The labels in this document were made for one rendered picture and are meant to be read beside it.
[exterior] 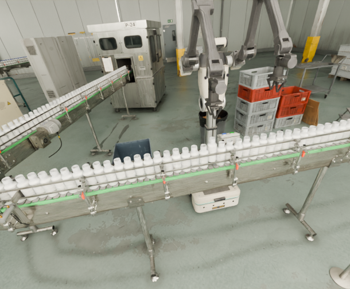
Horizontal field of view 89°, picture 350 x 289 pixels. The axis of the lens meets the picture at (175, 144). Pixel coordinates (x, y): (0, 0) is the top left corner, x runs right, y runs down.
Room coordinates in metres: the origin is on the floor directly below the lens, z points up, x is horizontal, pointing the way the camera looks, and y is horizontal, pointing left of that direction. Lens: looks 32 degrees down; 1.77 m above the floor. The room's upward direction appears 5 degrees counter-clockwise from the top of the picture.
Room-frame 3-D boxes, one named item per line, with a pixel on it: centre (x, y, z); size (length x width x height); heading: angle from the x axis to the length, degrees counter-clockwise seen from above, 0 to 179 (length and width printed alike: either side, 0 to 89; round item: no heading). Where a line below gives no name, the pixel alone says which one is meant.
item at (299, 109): (3.29, -2.23, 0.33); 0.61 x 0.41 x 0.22; 101
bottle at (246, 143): (0.96, -0.46, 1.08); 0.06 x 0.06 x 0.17
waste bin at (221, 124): (2.58, -0.63, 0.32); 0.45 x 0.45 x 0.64
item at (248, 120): (3.09, -1.55, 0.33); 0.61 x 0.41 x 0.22; 104
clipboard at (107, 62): (4.62, 1.41, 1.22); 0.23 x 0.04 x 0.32; 80
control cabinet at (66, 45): (7.04, 3.52, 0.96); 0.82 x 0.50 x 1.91; 170
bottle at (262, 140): (0.98, -0.58, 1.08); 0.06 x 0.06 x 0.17
